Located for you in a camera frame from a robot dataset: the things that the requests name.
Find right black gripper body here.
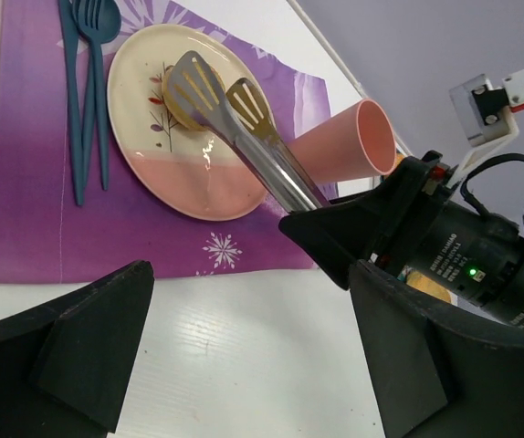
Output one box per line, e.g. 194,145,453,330
279,151,520,307

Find large plain doughnut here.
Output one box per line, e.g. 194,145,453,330
406,270,452,304

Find blue plastic spoon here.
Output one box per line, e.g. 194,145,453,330
78,1,121,191

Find cream and pink plate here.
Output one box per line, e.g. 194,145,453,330
107,24,267,221

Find blue plastic fork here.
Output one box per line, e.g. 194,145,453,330
72,1,96,187

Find blue plastic knife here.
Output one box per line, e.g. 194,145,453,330
58,0,84,206

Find pink plastic cup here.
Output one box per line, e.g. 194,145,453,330
288,99,396,184

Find metal serving tongs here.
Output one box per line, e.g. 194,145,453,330
166,51,330,213

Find small round bread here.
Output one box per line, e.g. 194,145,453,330
162,65,208,131

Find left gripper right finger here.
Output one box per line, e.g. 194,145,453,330
349,261,524,437

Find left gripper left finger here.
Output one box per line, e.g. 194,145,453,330
0,261,154,433

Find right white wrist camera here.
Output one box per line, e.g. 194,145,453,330
447,68,524,188

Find purple floral placemat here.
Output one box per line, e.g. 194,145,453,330
0,0,339,285

